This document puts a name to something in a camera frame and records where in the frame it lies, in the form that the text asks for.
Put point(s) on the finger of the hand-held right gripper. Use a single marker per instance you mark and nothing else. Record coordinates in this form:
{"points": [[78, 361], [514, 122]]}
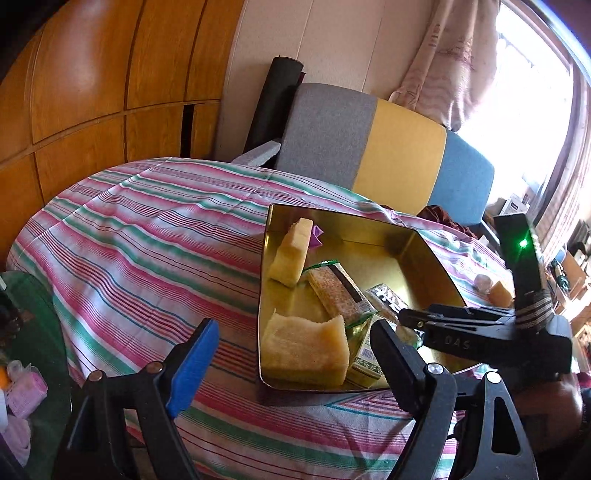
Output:
{"points": [[429, 318], [489, 312]]}

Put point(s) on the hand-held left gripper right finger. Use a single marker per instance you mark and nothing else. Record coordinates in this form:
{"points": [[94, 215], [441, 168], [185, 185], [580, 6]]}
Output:
{"points": [[392, 360]]}

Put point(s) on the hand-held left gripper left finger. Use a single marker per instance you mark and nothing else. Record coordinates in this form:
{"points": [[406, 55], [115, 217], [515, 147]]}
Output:
{"points": [[191, 369]]}

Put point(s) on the yellow sponge cake piece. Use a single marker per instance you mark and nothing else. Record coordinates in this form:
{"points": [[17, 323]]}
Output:
{"points": [[501, 294], [291, 254], [304, 350]]}

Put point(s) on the gold tin box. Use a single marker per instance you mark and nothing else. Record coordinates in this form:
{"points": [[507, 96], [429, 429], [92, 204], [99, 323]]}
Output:
{"points": [[388, 258]]}

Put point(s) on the purple snack packet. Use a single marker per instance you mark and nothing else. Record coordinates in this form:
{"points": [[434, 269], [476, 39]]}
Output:
{"points": [[317, 236]]}

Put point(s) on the person's right hand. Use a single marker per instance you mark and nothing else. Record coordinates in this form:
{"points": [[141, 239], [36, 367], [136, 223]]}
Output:
{"points": [[545, 401]]}

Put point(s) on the dark green object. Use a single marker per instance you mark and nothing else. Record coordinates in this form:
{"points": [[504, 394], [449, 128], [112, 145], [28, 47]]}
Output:
{"points": [[560, 272]]}

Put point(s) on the cardboard box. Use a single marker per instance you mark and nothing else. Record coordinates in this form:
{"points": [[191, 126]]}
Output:
{"points": [[575, 272]]}

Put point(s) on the dark red cloth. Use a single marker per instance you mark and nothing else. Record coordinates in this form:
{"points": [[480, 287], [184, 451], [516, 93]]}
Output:
{"points": [[443, 217]]}

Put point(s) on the white printed box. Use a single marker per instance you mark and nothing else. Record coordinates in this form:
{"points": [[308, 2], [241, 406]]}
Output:
{"points": [[516, 204]]}

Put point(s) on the striped tablecloth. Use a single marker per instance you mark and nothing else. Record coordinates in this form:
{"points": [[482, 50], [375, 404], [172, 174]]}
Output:
{"points": [[138, 240]]}

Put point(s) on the beige striped window curtain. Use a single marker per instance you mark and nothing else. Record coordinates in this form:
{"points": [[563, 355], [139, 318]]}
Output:
{"points": [[572, 175]]}

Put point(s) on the dark green side table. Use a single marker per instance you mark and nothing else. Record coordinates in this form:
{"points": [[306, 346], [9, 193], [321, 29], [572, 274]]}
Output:
{"points": [[37, 323]]}

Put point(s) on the pink tissue pack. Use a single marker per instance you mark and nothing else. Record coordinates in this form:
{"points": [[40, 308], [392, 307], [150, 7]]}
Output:
{"points": [[27, 390]]}

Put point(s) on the grey yellow blue chair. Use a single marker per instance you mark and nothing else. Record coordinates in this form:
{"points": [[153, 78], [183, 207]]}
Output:
{"points": [[406, 152]]}

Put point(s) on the pink patterned curtain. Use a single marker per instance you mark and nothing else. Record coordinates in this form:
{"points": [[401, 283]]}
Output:
{"points": [[452, 69]]}

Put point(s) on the black rolled mat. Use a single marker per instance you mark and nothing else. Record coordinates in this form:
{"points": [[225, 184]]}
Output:
{"points": [[277, 101]]}

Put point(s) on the wooden wardrobe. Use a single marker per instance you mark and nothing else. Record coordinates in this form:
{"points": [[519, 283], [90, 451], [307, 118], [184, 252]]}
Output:
{"points": [[92, 92]]}

